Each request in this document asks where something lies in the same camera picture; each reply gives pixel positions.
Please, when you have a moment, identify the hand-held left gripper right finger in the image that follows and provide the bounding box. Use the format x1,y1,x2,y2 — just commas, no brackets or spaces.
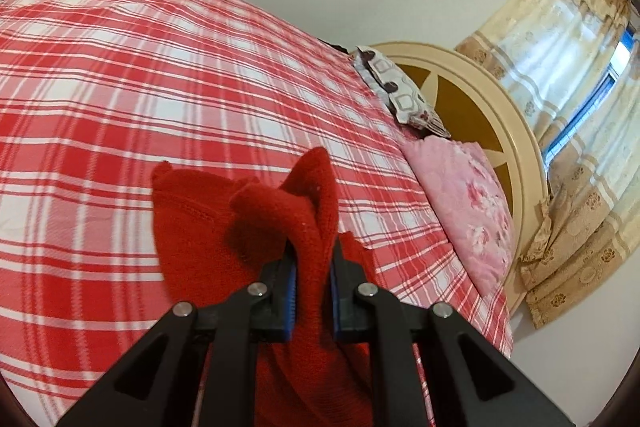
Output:
329,236,576,427

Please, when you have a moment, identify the red embroidered knit sweater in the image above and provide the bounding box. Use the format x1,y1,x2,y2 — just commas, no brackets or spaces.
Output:
150,147,431,427

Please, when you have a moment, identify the red white plaid bed sheet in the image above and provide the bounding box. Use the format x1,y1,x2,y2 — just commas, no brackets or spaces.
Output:
0,0,516,427

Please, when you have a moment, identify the cream and brown headboard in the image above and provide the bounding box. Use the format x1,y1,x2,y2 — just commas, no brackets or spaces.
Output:
372,41,551,308

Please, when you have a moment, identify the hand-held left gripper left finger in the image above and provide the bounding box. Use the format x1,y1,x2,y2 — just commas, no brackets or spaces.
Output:
57,244,299,427

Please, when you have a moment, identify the grey brown patterned pillow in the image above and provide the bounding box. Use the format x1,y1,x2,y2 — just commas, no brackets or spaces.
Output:
352,47,451,140

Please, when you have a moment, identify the pink floral pillow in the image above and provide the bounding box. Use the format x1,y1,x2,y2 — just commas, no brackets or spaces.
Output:
402,138,516,298

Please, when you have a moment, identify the blue framed window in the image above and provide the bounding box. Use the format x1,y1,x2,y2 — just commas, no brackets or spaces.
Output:
545,27,640,168

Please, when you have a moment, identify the long beige patterned curtain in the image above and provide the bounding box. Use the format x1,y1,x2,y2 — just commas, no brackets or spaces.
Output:
455,0,640,330

